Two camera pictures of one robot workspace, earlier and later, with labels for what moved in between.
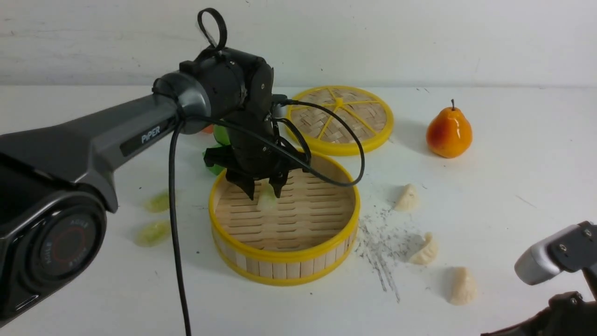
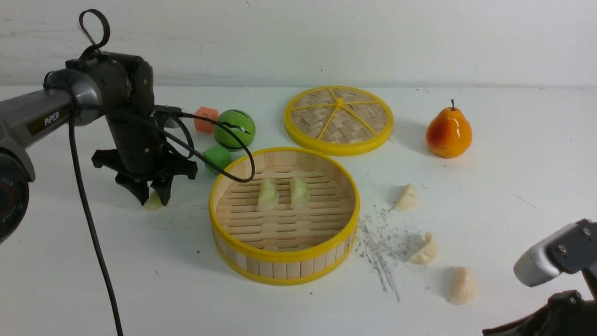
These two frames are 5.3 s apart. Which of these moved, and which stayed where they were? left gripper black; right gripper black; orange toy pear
Moved: left gripper black
Stayed: right gripper black; orange toy pear
